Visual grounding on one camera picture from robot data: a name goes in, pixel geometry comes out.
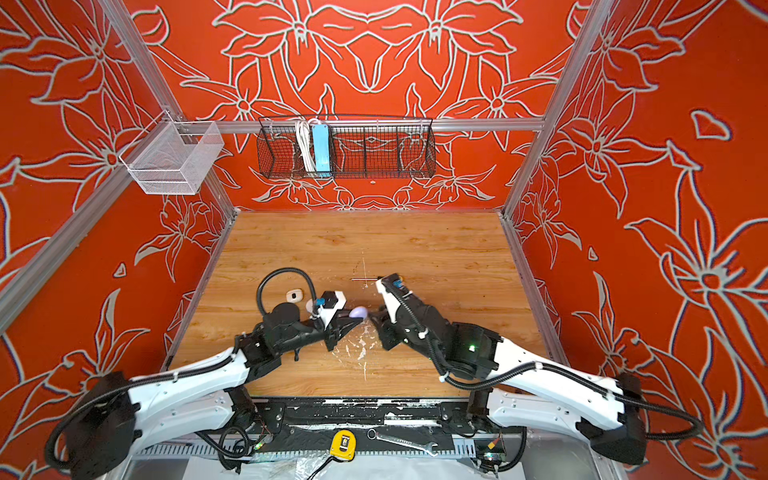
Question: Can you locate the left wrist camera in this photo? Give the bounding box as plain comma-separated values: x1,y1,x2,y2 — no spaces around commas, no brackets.
312,291,346,330

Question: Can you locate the white coiled cable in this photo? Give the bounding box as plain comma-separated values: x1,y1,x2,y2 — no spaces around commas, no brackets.
295,118,316,175

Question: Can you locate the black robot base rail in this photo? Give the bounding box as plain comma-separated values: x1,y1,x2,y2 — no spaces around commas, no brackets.
250,397,522,459

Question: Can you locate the clear mesh wall basket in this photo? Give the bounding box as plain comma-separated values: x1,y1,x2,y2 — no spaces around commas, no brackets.
118,111,224,195

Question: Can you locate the silver wrench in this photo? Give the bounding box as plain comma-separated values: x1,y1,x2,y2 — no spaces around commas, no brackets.
366,429,438,457

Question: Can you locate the yellow tape measure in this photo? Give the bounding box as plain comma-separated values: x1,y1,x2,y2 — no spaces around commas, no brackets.
329,430,357,462

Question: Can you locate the light blue box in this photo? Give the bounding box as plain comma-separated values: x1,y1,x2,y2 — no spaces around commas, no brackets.
312,124,331,176

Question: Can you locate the black wire wall basket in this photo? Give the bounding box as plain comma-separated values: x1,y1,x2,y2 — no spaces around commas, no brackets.
257,115,437,180

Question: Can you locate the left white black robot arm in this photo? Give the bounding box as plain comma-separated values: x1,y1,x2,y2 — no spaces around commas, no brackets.
43,267,367,479

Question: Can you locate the purple round puck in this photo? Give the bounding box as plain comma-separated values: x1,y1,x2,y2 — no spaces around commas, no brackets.
349,306,368,320

